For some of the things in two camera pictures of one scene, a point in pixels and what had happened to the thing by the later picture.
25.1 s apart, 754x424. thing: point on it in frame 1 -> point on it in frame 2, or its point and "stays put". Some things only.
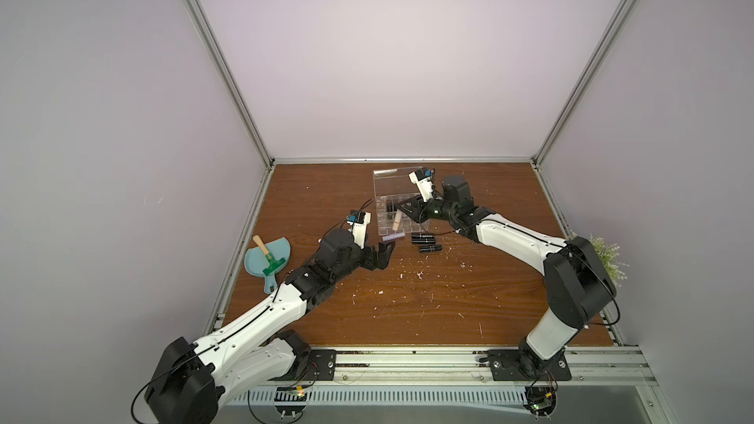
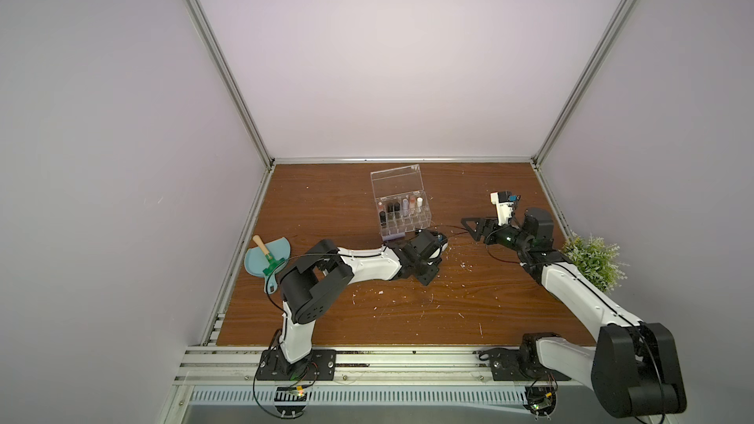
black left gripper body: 368,262 -> 425,272
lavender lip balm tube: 393,236 stays put
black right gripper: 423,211 -> 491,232
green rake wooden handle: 273,262 stays put
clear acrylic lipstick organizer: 393,186 stays put
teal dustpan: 255,261 stays put
